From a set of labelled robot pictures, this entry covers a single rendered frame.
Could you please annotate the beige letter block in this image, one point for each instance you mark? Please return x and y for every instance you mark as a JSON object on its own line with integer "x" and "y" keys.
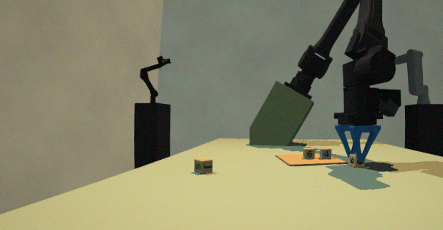
{"x": 354, "y": 162}
{"x": 308, "y": 153}
{"x": 325, "y": 153}
{"x": 203, "y": 165}

